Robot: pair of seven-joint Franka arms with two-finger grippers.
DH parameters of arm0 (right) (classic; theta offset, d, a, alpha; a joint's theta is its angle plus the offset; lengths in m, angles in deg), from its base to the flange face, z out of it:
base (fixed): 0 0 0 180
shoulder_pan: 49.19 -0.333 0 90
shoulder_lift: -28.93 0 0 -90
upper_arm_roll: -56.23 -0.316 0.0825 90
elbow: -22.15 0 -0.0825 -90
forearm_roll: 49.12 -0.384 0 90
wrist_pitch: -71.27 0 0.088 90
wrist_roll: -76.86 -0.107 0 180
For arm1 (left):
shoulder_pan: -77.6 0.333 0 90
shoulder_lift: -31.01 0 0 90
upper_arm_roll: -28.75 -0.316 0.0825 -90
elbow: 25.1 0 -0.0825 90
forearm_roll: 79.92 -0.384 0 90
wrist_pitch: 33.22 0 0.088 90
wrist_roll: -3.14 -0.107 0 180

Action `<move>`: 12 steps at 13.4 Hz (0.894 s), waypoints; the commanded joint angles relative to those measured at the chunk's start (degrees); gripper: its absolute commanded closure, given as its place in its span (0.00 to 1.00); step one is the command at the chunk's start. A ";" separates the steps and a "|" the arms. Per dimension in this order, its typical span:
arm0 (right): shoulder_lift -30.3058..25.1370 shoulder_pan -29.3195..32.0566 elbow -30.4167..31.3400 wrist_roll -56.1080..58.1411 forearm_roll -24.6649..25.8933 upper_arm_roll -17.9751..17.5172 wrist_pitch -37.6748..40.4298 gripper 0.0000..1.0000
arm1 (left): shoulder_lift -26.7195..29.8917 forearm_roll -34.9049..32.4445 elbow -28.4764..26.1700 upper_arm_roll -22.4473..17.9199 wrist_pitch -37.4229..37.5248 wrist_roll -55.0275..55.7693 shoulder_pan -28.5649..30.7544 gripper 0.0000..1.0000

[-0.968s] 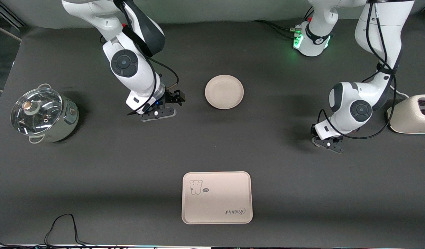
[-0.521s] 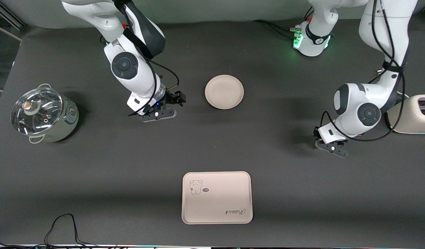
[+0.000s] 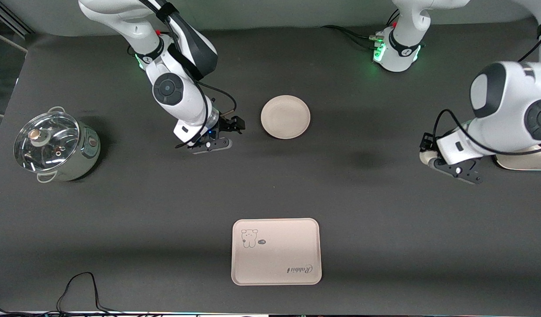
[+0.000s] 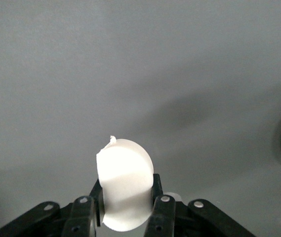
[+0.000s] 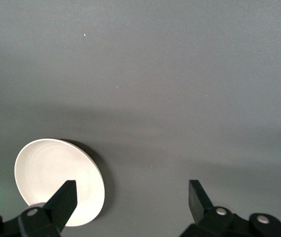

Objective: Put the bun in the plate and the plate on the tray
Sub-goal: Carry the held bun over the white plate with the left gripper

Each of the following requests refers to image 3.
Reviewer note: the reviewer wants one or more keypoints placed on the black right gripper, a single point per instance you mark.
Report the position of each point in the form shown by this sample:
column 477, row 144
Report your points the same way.
column 226, row 124

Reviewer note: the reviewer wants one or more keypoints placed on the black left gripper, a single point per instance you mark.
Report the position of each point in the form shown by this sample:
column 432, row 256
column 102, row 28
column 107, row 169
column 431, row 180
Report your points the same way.
column 427, row 141

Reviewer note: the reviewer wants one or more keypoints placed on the small white bun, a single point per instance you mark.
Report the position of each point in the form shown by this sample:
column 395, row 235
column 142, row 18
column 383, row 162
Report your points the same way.
column 425, row 157

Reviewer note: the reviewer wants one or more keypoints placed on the round beige plate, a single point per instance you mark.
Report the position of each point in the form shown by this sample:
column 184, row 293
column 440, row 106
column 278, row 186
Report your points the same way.
column 285, row 117

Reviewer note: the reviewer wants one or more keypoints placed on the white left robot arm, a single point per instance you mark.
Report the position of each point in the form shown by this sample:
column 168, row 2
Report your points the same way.
column 508, row 127

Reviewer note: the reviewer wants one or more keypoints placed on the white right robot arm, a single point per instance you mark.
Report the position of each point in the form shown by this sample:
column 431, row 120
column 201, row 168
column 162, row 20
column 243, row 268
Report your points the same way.
column 186, row 105

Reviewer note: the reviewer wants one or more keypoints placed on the beige tray with rabbit print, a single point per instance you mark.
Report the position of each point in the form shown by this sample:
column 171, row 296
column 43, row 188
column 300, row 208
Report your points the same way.
column 277, row 255

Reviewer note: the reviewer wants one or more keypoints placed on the white rounded appliance base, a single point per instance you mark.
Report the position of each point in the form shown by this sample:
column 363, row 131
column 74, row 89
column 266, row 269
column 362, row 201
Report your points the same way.
column 530, row 163

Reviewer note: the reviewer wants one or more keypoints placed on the steel cooking pot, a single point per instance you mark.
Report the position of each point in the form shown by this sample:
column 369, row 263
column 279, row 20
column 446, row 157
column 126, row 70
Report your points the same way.
column 87, row 154

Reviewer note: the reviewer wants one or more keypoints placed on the glass pot lid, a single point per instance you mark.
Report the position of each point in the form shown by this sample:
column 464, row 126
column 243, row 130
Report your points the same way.
column 46, row 141

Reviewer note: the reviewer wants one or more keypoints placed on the grey aluminium frame rail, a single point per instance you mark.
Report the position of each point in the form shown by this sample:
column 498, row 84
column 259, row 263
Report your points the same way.
column 15, row 24

